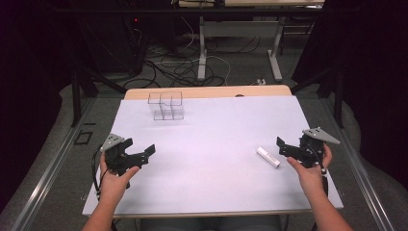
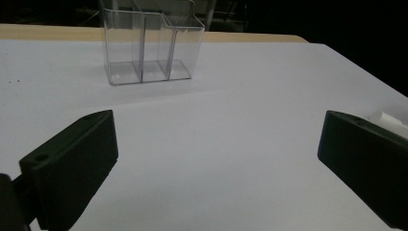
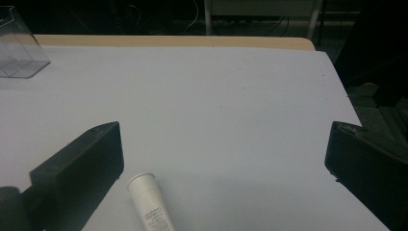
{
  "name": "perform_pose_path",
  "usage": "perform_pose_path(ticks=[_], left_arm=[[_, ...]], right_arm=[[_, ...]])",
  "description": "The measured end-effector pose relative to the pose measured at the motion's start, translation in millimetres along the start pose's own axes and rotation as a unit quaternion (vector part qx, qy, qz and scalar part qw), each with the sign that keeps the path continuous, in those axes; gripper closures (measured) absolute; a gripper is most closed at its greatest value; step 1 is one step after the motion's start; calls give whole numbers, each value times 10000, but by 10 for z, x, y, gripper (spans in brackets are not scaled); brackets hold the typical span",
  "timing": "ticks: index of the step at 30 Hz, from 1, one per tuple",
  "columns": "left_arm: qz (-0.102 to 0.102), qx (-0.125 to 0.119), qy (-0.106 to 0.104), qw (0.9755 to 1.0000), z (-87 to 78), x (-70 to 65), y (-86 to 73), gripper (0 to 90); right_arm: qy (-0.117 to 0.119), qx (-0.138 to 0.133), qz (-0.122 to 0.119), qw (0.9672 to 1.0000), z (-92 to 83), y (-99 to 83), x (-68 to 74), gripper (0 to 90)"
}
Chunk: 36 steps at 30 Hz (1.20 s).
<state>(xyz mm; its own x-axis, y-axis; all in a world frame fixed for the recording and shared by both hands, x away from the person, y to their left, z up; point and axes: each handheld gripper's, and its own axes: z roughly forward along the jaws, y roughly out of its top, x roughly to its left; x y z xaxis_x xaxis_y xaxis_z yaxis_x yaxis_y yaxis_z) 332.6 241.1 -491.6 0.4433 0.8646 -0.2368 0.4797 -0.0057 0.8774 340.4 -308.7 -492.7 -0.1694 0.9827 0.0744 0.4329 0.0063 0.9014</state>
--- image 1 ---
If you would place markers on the white metal desk frame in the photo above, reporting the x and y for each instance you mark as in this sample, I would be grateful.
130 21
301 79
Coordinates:
202 54

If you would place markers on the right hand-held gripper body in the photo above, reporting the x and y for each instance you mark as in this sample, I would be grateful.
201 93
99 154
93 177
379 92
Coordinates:
311 154

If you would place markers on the black computer tower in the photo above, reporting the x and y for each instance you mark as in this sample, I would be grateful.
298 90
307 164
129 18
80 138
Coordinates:
112 41

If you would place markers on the clear plastic organizer box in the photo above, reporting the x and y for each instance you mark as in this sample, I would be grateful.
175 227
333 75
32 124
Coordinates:
166 107

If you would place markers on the person's left hand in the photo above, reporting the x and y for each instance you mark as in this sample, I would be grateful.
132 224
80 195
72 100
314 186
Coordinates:
112 186

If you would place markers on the white power plug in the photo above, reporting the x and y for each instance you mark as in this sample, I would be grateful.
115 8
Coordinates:
261 82

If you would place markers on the person's right hand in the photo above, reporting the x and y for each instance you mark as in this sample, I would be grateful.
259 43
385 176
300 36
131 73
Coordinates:
311 179

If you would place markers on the black horizontal bar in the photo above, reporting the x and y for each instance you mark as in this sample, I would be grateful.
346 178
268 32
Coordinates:
192 10

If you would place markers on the white table mat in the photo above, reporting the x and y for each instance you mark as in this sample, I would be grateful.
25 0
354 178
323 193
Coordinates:
205 166

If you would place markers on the aluminium floor rail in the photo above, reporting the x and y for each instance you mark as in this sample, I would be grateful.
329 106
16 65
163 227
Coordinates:
362 179
48 179

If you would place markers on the black metal stand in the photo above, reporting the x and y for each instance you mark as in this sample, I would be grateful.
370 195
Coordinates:
338 96
76 96

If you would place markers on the white tube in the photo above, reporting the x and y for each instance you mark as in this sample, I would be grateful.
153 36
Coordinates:
268 157

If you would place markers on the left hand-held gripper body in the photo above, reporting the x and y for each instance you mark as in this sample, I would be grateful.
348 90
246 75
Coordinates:
115 159

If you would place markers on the dark curtain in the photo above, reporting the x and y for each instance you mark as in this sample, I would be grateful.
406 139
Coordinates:
378 80
29 80

